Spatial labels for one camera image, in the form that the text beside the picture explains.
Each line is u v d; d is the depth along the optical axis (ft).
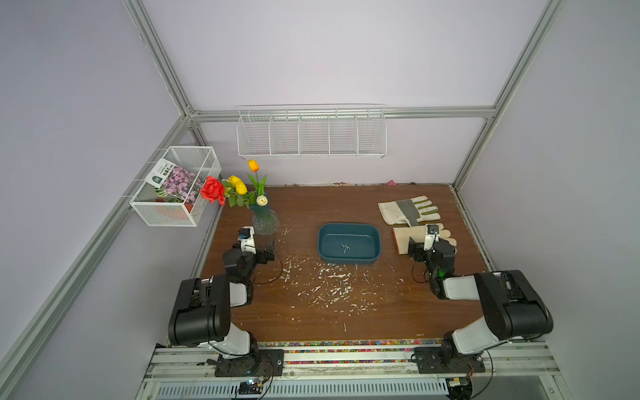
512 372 2.42
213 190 2.28
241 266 2.35
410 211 3.64
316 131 3.25
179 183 2.44
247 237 2.54
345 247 3.25
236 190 2.61
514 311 1.48
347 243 3.25
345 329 2.63
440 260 2.35
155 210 2.19
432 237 2.64
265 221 3.25
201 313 1.50
